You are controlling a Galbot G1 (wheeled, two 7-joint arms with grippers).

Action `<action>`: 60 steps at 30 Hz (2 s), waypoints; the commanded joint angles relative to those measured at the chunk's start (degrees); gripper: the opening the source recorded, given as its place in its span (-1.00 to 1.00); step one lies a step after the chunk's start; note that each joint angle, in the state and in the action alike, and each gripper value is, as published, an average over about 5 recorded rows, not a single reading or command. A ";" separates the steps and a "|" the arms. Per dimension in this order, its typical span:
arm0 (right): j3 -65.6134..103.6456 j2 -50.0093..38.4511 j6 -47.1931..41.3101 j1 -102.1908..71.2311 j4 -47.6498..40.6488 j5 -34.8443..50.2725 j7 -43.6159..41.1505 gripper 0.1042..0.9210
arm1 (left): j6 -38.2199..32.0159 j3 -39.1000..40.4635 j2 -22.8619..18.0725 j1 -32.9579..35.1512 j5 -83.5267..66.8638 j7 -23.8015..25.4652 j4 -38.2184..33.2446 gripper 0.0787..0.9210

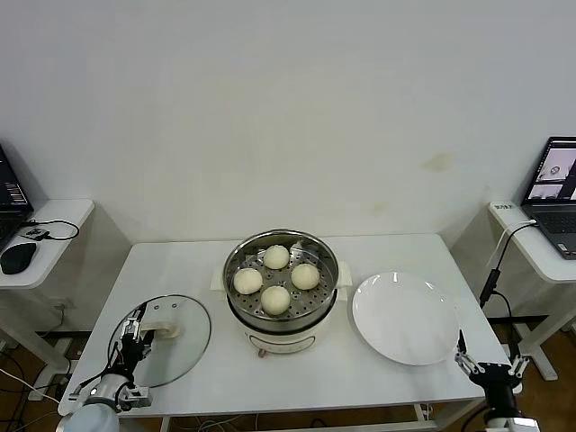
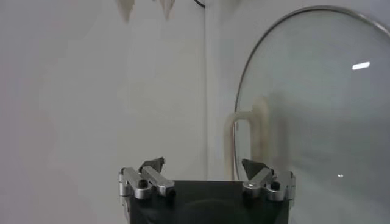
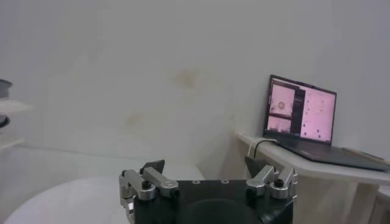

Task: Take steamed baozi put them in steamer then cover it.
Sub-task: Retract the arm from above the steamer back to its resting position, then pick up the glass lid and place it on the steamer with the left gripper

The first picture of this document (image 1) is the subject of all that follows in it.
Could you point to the white paper label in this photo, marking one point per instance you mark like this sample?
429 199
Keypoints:
504 207

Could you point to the white round plate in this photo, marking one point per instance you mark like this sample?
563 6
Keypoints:
405 319

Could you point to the stainless steel steamer basket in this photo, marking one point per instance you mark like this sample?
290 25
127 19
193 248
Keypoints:
324 265

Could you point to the white table frame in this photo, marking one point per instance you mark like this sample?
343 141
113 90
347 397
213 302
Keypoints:
425 411

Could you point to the white steamed baozi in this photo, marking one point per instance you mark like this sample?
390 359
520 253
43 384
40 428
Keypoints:
305 276
275 300
276 256
248 280

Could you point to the grey laptop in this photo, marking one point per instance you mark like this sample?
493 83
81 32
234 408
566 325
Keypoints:
558 220

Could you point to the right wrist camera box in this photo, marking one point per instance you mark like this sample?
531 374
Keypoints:
513 425

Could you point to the black computer mouse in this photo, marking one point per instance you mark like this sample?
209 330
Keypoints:
19 257

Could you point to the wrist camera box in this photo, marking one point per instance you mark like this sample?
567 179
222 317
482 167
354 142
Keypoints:
137 398
513 425

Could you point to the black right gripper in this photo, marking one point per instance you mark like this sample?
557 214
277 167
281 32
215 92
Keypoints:
497 382

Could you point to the white side table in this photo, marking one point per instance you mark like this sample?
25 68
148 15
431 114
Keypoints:
67 207
535 252

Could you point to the small black usb hub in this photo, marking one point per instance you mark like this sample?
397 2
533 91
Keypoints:
35 232

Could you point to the cream electric cooker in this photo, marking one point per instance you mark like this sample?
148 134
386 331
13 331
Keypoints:
288 342

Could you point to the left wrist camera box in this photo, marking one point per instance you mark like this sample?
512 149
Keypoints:
137 398

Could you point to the white wall socket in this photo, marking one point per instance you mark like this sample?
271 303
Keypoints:
65 304

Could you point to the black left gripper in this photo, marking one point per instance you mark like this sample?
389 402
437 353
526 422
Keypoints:
130 355

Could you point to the black laptop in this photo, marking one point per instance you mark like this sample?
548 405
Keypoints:
11 216

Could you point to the glass pot lid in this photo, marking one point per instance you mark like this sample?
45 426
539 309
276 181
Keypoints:
189 342

